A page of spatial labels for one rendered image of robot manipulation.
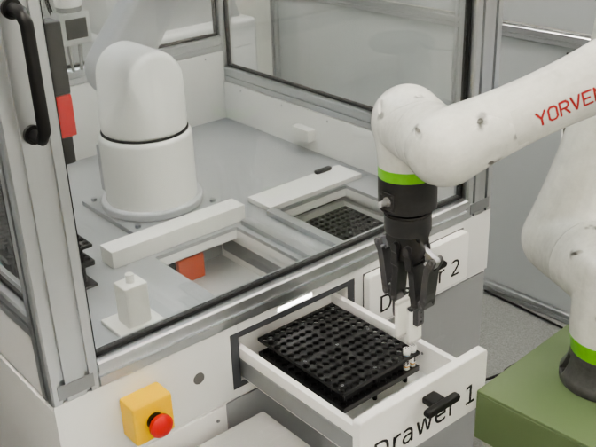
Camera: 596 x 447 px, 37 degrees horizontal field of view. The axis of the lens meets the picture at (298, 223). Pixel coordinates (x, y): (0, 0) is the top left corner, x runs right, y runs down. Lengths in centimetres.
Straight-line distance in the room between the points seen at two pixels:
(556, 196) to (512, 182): 176
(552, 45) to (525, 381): 172
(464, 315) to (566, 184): 57
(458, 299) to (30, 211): 104
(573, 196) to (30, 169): 86
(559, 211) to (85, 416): 84
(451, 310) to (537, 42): 137
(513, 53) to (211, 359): 194
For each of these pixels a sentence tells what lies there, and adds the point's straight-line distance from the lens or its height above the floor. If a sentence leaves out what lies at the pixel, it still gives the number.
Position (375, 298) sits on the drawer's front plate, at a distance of 172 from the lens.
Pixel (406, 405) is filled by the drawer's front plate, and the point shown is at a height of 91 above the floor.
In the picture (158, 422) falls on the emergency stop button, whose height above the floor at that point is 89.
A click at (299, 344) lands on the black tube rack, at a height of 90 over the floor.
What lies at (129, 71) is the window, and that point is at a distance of 128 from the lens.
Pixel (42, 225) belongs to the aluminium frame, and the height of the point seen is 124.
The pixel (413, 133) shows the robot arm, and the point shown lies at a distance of 120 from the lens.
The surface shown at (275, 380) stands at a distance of 150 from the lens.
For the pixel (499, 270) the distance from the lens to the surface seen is 348.
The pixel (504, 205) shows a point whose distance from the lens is 336.
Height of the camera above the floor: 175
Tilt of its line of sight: 26 degrees down
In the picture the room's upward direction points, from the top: 2 degrees counter-clockwise
